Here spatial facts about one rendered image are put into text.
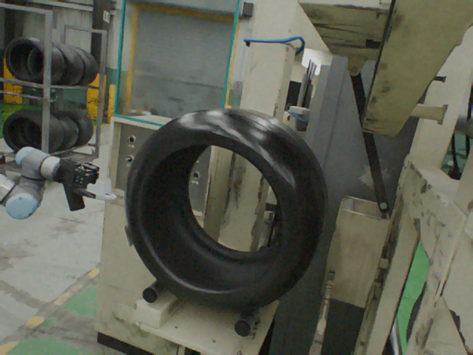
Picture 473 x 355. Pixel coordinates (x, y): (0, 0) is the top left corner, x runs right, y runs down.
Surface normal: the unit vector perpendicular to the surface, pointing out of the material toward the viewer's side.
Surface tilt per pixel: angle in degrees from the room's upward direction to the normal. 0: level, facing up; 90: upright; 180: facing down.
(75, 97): 90
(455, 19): 162
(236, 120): 43
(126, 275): 90
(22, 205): 90
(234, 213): 90
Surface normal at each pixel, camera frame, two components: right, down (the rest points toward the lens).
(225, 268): -0.04, -0.68
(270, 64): -0.32, 0.19
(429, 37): -0.25, 0.97
